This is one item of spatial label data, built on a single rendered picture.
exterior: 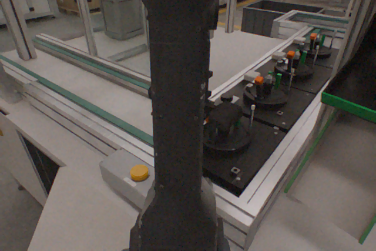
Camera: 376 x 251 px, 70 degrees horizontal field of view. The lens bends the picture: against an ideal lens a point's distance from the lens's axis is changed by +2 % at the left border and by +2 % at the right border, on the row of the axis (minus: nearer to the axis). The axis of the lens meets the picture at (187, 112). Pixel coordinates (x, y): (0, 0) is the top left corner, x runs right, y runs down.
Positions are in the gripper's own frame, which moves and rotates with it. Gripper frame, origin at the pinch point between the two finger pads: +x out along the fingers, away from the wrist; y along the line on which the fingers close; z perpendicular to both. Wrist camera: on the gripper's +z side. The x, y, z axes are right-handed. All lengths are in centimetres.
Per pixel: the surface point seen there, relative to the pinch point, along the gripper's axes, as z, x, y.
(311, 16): -159, 13, -22
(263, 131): -22.1, 12.0, 7.3
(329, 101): -5.8, -10.6, 21.4
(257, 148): -15.0, 12.1, 8.8
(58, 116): 4, 17, -50
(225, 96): -13.1, -0.4, -0.1
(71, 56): -23, 14, -85
